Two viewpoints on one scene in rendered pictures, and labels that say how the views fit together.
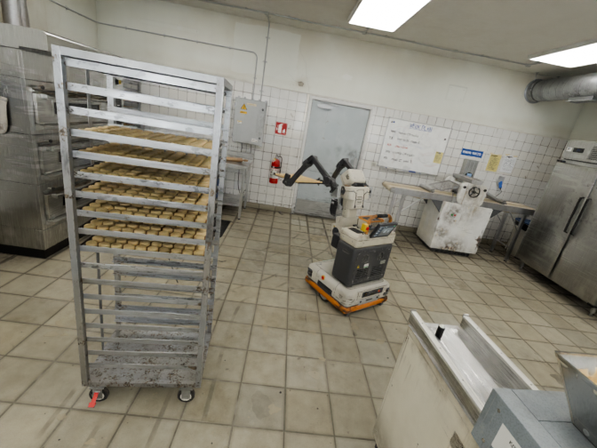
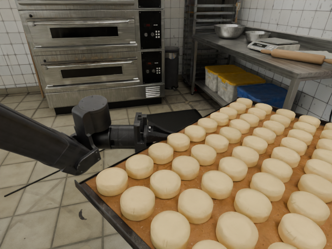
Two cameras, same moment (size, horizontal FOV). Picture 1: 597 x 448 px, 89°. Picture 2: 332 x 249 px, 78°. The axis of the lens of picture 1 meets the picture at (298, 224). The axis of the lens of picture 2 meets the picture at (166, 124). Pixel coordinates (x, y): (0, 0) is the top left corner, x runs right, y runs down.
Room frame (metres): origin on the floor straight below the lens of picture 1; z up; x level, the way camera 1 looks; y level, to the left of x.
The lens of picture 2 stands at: (3.60, -0.18, 1.26)
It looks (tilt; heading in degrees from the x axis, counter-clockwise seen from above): 31 degrees down; 80
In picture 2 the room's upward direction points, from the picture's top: straight up
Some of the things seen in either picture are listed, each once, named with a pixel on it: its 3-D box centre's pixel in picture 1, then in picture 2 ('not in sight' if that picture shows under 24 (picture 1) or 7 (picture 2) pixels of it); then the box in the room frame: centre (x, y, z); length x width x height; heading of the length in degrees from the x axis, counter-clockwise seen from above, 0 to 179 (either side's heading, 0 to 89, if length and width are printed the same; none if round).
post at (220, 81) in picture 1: (207, 259); not in sight; (1.38, 0.42, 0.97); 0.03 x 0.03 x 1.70; 11
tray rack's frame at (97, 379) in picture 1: (156, 242); not in sight; (1.55, 0.77, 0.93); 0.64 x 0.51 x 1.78; 101
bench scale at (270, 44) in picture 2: not in sight; (272, 45); (4.92, 1.61, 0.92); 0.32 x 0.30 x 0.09; 11
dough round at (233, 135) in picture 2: not in sight; (229, 135); (3.82, 0.19, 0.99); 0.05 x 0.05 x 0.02
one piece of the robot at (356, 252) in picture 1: (362, 249); not in sight; (2.84, -0.67, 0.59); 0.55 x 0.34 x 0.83; 127
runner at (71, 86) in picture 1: (145, 99); not in sight; (1.35, 0.73, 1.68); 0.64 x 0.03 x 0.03; 101
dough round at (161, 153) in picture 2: not in sight; (160, 152); (3.64, 0.14, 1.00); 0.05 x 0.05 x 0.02
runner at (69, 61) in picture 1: (145, 76); not in sight; (1.35, 0.73, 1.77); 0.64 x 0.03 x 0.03; 101
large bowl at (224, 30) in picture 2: not in sight; (228, 31); (4.87, 2.44, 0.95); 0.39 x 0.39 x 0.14
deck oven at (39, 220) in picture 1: (53, 143); (100, 26); (3.28, 2.79, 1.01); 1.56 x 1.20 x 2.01; 4
